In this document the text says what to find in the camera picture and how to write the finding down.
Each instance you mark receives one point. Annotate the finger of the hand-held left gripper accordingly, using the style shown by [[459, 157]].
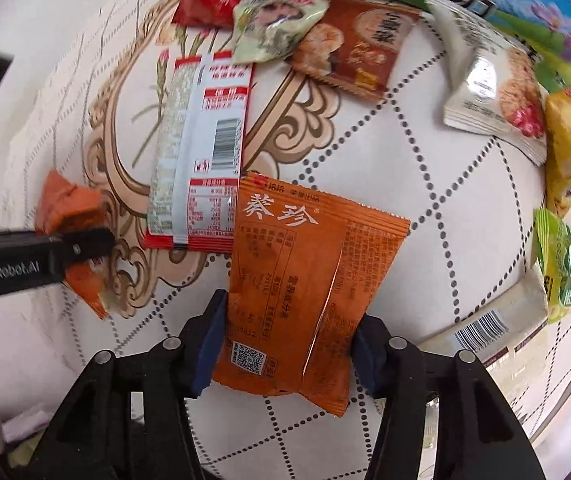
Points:
[[88, 247]]

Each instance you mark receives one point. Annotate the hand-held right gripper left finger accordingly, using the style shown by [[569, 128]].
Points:
[[209, 350]]

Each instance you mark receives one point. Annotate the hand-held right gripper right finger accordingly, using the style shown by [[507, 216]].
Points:
[[371, 360]]

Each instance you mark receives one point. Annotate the small orange snack packet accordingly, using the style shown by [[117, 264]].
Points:
[[68, 205]]

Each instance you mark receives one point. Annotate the large orange snack packet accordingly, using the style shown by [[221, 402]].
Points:
[[295, 280]]

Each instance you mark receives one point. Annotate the pale green snack packet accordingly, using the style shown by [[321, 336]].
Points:
[[270, 27]]

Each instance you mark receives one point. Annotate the white barcode snack bar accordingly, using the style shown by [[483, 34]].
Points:
[[485, 325]]

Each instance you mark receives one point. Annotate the long red white snack packet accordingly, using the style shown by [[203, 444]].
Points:
[[200, 150]]

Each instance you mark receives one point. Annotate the quilted printed blanket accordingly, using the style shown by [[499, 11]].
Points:
[[415, 185]]

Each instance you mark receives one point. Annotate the bright green snack packet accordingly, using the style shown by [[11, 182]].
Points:
[[563, 265]]

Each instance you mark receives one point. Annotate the white oat snack packet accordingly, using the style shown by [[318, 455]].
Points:
[[490, 90]]

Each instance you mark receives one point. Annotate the brown snack packet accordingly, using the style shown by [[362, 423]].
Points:
[[360, 45]]

